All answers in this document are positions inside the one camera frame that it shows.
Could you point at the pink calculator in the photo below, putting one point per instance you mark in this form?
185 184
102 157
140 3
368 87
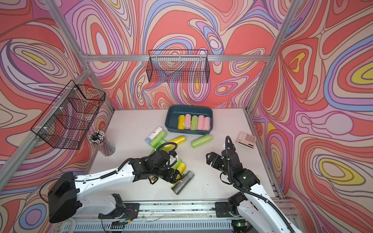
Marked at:
246 140

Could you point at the back black wire basket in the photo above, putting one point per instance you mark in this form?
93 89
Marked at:
178 66

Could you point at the left black wire basket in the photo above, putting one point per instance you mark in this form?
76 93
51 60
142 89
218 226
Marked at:
66 122

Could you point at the light green roll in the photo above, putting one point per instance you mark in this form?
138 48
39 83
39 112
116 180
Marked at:
201 141

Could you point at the black wire basket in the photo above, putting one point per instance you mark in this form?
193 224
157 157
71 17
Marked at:
178 66
66 122

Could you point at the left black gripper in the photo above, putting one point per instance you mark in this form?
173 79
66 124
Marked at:
175 179

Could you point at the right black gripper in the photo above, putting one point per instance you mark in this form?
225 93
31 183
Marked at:
213 155

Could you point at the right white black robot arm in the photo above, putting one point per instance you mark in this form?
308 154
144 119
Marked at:
252 202

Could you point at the green roll beside yellow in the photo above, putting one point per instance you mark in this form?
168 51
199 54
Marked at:
177 163

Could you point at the grey trash bag roll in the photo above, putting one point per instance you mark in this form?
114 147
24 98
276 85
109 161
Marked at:
181 184

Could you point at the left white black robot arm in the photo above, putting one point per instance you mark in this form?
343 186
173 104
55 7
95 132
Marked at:
67 194

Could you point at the clear cup of pencils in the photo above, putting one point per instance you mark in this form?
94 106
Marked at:
100 141

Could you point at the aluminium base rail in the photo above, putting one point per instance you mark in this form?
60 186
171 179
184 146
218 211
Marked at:
209 216

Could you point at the teal plastic storage box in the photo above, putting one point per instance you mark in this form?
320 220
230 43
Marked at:
171 121

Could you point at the thin pink trash bag roll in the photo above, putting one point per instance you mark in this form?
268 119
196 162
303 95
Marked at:
187 123

